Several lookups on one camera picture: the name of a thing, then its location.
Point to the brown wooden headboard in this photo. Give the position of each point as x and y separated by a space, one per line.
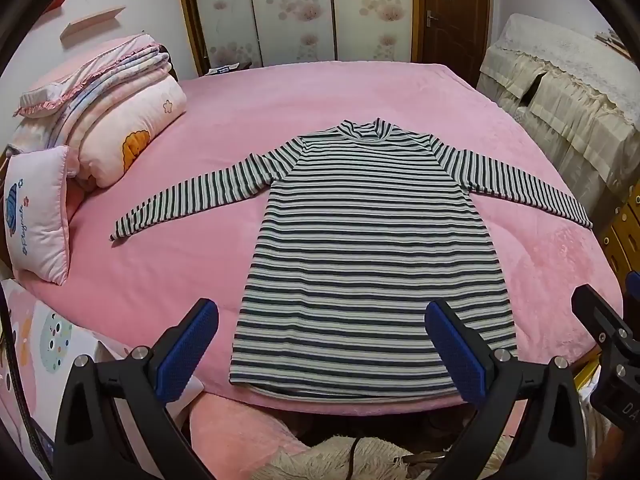
172 67

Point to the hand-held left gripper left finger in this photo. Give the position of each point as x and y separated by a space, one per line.
187 345

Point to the pink fleece bed blanket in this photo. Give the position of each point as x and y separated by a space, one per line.
175 270

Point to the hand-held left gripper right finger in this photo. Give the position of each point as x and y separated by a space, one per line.
457 355

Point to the person's cream fuzzy sweater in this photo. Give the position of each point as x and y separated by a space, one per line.
320 460

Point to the pink wall shelf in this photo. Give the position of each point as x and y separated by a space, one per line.
92 22

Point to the stack of books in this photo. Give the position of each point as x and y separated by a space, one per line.
612 42

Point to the yellow wooden drawer cabinet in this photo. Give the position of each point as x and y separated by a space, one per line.
622 240

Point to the striped long-sleeve shirt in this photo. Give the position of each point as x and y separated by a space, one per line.
350 260

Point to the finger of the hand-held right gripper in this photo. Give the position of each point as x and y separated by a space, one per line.
597 312
636 287

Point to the person's pink fuzzy pants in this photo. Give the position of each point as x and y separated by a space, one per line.
240 425

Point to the pink cartoon pillow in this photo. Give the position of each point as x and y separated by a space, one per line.
37 210

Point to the dark bedside table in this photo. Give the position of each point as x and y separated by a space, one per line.
227 68

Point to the floral sliding-door wardrobe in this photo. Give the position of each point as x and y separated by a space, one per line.
300 10

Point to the brown wooden door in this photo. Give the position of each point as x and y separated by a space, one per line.
457 10

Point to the cartoon print white cover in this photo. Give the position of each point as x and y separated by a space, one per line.
40 335

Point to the cream lace furniture cover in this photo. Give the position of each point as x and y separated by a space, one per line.
575 110

